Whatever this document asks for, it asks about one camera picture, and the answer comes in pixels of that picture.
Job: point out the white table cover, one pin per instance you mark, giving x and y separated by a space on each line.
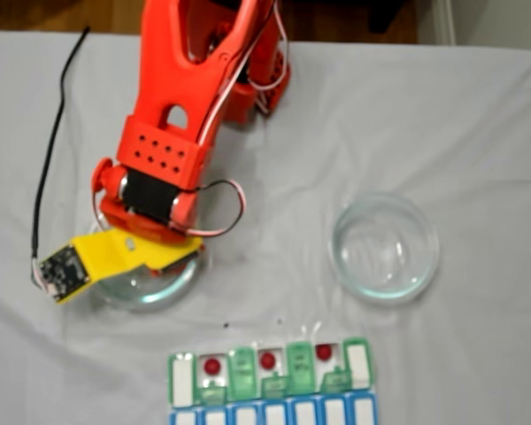
425 110

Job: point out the clear glass bowl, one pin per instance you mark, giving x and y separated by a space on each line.
159 296

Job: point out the red ball pill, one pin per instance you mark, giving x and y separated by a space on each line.
267 360
324 352
212 366

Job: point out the weekly pill organizer box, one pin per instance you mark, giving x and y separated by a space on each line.
241 376

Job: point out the camera board on yellow mount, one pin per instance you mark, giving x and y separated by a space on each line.
62 272

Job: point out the glass bowl with embossed logo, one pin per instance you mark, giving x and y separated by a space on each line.
358 283

